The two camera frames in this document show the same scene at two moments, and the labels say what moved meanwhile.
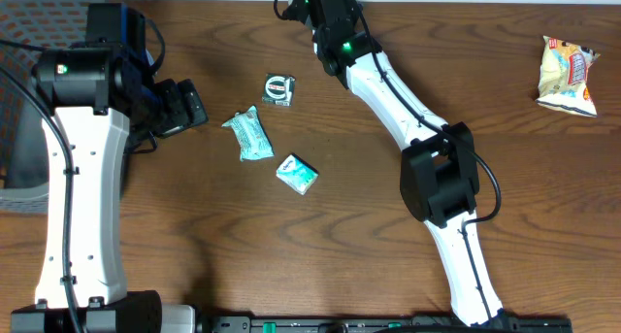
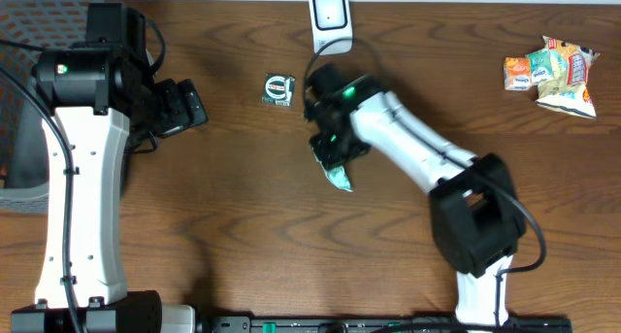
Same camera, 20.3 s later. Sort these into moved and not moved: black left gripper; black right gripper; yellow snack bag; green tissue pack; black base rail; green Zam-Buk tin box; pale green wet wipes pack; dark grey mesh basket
Moved: pale green wet wipes pack; black right gripper; green tissue pack
Not moved: green Zam-Buk tin box; black left gripper; black base rail; yellow snack bag; dark grey mesh basket
